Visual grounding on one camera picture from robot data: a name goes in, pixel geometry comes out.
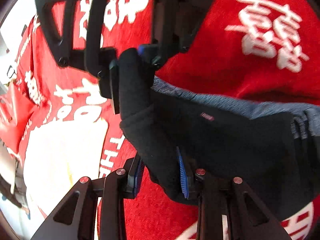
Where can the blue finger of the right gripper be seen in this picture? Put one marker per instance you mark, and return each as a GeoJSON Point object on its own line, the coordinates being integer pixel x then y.
{"type": "Point", "coordinates": [149, 54]}

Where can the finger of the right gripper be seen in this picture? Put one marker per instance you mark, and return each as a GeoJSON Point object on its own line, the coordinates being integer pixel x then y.
{"type": "Point", "coordinates": [109, 77]}

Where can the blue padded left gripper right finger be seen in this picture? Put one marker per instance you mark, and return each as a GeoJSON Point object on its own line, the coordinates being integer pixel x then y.
{"type": "Point", "coordinates": [186, 174]}

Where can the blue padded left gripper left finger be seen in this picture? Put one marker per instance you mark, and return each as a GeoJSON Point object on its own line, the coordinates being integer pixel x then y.
{"type": "Point", "coordinates": [135, 170]}

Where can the black pants with blue trim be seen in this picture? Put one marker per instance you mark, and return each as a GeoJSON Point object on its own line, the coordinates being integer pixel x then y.
{"type": "Point", "coordinates": [272, 146]}

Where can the red wedding bedspread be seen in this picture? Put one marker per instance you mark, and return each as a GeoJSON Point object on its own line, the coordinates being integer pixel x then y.
{"type": "Point", "coordinates": [263, 50]}

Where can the red gift bag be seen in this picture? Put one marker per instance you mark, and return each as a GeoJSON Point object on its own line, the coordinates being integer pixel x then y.
{"type": "Point", "coordinates": [16, 110]}

